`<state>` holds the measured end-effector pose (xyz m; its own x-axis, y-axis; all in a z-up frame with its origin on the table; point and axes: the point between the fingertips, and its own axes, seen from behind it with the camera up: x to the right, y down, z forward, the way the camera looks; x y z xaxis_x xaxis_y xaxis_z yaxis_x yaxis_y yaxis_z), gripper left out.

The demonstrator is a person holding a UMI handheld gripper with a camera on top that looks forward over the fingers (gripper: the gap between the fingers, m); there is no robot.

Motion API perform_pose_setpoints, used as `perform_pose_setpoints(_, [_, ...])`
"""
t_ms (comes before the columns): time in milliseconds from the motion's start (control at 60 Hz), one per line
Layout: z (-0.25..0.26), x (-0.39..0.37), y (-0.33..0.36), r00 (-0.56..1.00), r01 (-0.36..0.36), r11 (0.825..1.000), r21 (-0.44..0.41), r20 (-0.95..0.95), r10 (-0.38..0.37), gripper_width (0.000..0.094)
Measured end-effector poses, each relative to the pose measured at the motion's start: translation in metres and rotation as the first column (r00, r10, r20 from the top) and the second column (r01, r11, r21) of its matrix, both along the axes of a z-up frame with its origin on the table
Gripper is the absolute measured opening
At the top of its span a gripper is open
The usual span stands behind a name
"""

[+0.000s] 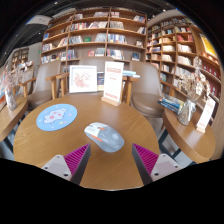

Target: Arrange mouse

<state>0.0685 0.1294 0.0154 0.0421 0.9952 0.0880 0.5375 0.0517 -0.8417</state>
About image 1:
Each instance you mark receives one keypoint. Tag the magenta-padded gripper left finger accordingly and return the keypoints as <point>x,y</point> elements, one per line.
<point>63,166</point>

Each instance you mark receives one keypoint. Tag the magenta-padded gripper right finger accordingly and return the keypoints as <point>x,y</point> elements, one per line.
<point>160,166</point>

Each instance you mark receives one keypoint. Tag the grey computer mouse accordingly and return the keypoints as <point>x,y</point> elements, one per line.
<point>105,137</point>

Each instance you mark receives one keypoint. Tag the round blue mouse pad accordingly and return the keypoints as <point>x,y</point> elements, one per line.
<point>56,117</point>

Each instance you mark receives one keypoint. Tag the round wooden side table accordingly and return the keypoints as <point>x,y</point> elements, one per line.
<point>190,140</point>
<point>10,116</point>

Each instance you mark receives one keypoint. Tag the stack of blue books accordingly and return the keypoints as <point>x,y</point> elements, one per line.
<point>170,104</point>

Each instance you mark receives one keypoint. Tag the small white table sign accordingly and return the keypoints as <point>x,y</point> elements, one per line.
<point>206,115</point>

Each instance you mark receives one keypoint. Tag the glass vase with beige flowers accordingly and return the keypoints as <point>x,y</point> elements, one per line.
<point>195,85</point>

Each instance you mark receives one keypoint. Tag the white framed flower picture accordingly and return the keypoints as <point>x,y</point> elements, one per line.
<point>83,79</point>

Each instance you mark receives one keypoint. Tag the dark upright book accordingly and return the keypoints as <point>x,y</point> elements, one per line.
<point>100,81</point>

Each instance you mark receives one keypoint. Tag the white sign in wooden stand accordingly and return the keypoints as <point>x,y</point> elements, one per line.
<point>113,81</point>

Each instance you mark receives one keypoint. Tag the light blue flat books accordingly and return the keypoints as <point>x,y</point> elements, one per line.
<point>130,73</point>

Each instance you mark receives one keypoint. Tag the small distant wooden bookshelf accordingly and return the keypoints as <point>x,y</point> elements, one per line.
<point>20,57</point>

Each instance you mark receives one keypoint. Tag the tall wooden bookshelf with books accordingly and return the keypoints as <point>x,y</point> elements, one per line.
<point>176,46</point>

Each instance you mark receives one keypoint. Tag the wide wooden bookshelf with books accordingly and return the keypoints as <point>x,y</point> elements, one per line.
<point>93,33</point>

